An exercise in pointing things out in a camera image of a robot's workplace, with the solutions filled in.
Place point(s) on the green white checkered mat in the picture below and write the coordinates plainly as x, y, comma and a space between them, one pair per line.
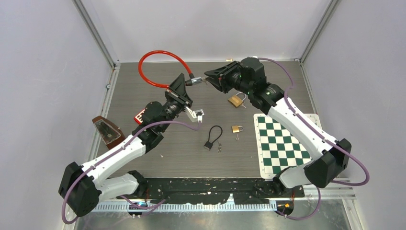
278, 149

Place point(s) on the brown wooden metronome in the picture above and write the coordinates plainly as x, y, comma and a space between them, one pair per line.
110, 133

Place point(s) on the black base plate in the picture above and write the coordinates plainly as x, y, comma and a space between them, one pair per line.
212, 191

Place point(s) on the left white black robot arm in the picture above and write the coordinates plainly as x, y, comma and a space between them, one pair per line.
83, 186

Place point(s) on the small key bunch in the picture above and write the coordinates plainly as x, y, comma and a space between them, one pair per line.
219, 146

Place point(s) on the red combination lock box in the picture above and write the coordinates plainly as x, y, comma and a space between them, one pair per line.
138, 117

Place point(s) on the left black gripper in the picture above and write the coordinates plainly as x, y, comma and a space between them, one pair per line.
178, 86

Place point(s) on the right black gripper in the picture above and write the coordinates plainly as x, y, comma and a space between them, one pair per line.
222, 85

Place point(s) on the small brass padlock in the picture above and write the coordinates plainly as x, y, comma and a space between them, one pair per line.
236, 129

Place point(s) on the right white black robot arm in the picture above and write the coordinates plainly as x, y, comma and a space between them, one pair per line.
329, 156

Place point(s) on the large brass padlock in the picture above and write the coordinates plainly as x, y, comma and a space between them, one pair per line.
238, 99

